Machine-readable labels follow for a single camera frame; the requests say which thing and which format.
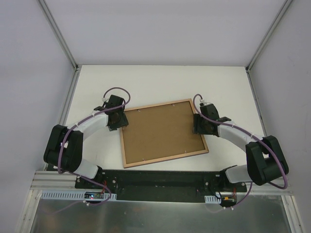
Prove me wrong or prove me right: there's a blue wooden picture frame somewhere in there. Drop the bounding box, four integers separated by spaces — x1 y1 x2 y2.
119 98 209 169

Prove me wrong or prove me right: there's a brown cardboard backing board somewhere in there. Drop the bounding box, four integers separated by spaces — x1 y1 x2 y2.
122 101 206 166

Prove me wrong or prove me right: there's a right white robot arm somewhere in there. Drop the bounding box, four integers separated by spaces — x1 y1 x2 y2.
193 102 289 192

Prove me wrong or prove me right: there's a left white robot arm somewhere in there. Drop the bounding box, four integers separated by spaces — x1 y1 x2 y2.
43 95 128 189

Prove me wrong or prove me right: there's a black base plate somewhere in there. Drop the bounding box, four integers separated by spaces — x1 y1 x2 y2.
75 169 252 201

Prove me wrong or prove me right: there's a right white cable duct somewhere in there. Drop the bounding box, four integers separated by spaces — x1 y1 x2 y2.
204 196 222 204

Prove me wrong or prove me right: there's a white cable duct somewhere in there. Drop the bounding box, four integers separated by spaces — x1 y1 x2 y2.
41 191 117 201
204 196 222 204

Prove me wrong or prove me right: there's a left white cable duct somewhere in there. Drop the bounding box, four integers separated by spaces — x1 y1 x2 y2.
41 191 117 201

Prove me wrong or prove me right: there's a left aluminium corner post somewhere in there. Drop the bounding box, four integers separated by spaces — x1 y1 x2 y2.
37 0 80 71

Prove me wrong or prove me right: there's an aluminium corner post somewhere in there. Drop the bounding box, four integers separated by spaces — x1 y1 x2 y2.
37 0 80 71
245 0 294 72

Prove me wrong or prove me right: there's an aluminium front rail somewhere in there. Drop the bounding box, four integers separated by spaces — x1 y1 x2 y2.
15 171 305 233

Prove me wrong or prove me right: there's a right aluminium corner post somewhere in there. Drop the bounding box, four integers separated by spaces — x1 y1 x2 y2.
245 0 294 72

